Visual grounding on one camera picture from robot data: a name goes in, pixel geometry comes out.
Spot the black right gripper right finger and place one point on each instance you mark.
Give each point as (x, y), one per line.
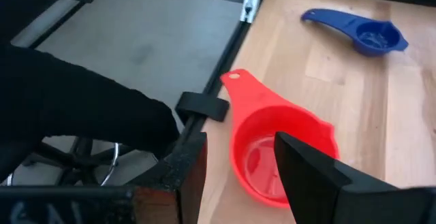
(313, 183)

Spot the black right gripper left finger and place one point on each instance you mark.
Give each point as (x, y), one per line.
(177, 183)

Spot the dark blue measuring cup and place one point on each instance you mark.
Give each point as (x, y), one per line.
(340, 21)

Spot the black frame clamp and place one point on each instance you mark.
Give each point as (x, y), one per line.
(204, 105)

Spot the black office chair base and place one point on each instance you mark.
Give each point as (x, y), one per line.
(81, 156)

